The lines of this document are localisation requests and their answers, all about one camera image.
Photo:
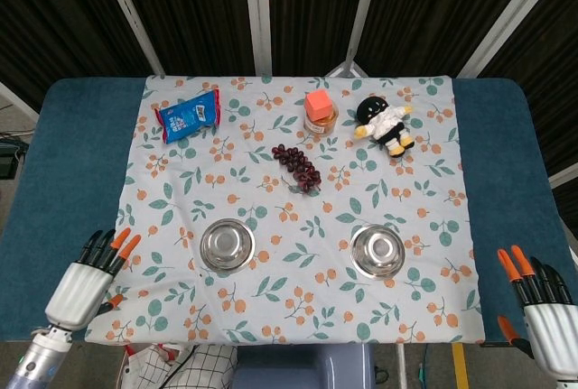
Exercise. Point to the bunch of purple grapes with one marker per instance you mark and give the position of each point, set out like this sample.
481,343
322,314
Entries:
298,165

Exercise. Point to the white checked bag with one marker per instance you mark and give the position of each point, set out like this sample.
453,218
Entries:
203,366

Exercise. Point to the orange cube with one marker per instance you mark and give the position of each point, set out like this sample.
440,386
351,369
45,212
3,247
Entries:
318,107

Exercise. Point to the clear jar of toothpicks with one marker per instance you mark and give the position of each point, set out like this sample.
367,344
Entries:
320,126

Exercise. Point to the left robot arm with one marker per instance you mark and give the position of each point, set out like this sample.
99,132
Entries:
36,357

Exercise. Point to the floral tablecloth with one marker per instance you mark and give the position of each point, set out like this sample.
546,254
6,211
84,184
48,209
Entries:
289,280

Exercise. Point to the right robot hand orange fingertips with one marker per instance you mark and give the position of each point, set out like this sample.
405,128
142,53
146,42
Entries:
553,330

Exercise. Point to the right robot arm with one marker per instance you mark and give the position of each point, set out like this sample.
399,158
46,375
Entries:
566,385

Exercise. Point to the blue snack bag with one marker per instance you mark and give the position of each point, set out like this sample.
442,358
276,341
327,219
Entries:
189,116

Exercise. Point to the metal bowl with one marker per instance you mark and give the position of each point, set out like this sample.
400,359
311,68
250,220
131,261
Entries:
377,251
227,244

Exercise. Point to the black and white plush doll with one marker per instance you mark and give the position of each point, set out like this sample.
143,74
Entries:
384,125

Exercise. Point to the white partition frame post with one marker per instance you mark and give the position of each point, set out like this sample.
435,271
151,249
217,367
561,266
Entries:
564,175
363,14
131,19
497,23
258,14

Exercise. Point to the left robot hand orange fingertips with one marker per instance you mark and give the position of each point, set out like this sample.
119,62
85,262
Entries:
74,292

